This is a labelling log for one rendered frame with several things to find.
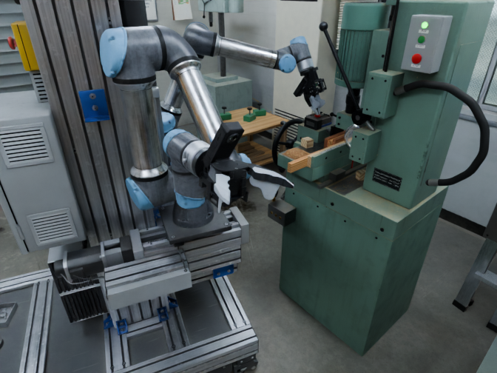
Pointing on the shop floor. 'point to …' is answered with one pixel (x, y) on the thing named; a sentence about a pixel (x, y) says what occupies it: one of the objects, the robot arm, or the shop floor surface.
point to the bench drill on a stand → (236, 95)
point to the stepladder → (473, 279)
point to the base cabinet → (350, 270)
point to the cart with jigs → (253, 123)
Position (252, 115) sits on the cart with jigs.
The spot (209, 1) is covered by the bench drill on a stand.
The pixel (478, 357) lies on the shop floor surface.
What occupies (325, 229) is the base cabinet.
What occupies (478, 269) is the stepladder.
